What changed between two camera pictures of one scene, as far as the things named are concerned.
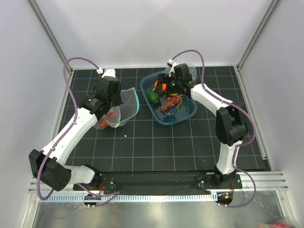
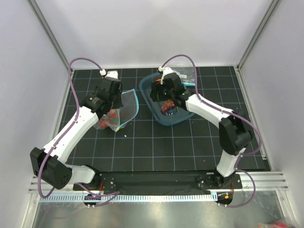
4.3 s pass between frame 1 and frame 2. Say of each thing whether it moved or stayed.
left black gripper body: stayed
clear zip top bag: stayed
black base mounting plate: stayed
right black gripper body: moved
